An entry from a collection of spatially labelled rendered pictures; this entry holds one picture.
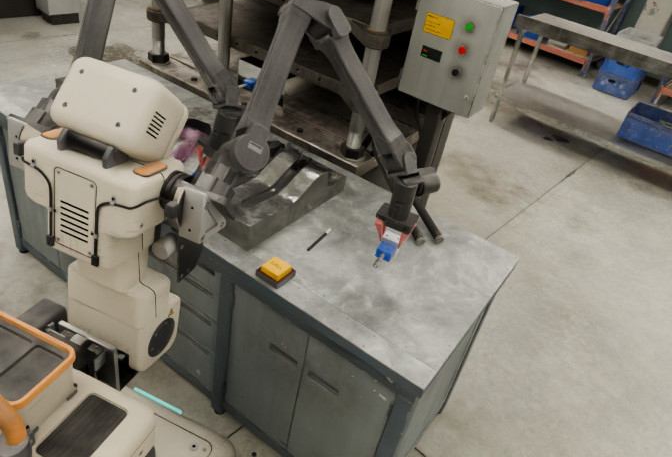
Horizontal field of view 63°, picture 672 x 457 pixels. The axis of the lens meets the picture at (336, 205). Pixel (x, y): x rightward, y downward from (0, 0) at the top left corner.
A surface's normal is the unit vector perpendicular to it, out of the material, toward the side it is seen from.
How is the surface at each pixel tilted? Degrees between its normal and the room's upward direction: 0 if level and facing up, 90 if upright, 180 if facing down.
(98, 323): 82
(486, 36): 90
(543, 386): 0
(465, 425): 0
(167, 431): 0
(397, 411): 90
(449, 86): 90
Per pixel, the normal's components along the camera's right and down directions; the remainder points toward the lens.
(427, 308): 0.17, -0.82
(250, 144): 0.55, -0.05
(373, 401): -0.57, 0.37
